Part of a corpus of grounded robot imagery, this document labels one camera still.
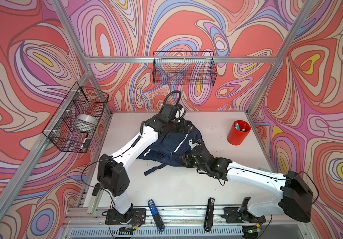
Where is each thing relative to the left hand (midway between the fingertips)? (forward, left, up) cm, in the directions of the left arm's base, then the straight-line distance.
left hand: (188, 127), depth 79 cm
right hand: (-14, +3, -13) cm, 19 cm away
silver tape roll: (-1, +51, +7) cm, 52 cm away
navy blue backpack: (-5, +12, -14) cm, 19 cm away
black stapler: (-41, -8, -22) cm, 47 cm away
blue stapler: (-39, +16, -23) cm, 48 cm away
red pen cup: (+5, -32, -11) cm, 34 cm away
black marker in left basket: (-12, +52, 0) cm, 54 cm away
